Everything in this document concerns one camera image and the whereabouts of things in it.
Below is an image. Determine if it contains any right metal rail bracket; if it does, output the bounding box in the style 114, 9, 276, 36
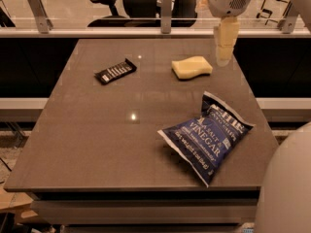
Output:
278, 3, 299, 34

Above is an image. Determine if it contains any glass barrier rail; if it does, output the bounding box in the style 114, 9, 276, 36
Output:
0, 18, 311, 38

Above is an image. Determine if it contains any blue salt vinegar chips bag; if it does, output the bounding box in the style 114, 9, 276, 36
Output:
157, 91, 254, 186

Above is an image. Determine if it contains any black candy bar wrapper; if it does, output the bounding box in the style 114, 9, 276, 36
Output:
94, 58, 137, 84

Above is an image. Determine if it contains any middle metal rail bracket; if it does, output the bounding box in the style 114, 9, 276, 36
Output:
160, 0, 172, 34

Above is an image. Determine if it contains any black office chair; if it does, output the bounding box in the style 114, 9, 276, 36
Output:
88, 0, 197, 27

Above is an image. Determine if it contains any yellow sponge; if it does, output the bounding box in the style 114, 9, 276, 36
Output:
171, 56, 213, 80

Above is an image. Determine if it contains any left metal rail bracket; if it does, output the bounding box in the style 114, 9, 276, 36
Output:
27, 0, 53, 34

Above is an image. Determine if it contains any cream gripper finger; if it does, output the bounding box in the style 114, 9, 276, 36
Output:
214, 17, 240, 67
196, 0, 209, 11

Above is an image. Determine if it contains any metal rail bracket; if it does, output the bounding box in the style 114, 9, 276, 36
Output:
27, 0, 53, 34
278, 3, 299, 34
160, 0, 172, 34

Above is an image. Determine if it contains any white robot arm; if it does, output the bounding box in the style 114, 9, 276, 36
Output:
207, 0, 311, 233

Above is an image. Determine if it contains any wooden stool with wheels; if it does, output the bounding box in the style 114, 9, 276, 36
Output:
256, 0, 291, 25

